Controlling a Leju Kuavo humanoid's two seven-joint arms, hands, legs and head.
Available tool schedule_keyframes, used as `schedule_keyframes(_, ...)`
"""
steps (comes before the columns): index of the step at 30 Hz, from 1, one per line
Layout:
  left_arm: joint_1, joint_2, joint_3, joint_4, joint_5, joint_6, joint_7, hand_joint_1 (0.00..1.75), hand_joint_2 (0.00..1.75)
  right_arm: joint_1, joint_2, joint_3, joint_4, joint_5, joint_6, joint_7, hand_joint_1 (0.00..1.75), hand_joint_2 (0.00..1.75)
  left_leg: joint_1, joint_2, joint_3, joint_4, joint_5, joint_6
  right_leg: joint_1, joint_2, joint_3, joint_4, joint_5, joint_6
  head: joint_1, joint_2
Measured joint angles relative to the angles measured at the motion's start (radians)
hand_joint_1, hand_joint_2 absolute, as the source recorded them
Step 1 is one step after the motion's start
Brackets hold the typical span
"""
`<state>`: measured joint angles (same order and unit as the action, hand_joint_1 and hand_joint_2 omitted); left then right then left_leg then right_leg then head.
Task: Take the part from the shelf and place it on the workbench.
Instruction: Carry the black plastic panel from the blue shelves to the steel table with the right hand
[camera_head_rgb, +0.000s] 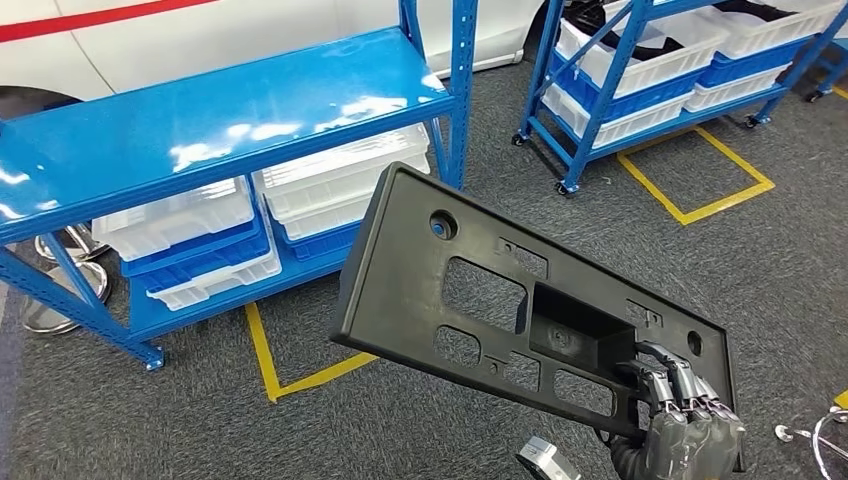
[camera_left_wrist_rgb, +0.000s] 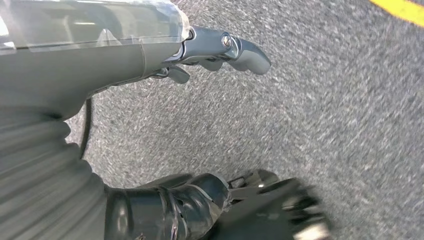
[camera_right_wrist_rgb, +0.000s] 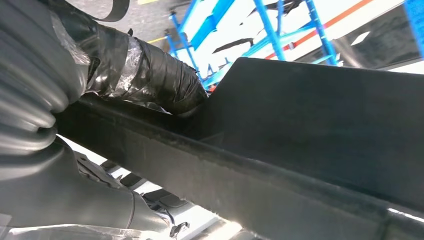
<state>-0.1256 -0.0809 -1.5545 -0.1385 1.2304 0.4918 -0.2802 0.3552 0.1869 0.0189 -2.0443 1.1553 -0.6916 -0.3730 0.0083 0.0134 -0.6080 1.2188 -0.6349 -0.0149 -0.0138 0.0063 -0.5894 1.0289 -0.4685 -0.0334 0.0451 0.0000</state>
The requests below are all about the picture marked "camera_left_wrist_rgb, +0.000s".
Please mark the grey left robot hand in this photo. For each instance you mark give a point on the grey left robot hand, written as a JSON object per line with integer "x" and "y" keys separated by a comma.
{"x": 82, "y": 66}

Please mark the yellow floor tape outline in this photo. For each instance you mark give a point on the yellow floor tape outline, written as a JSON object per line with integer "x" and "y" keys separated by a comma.
{"x": 400, "y": 10}

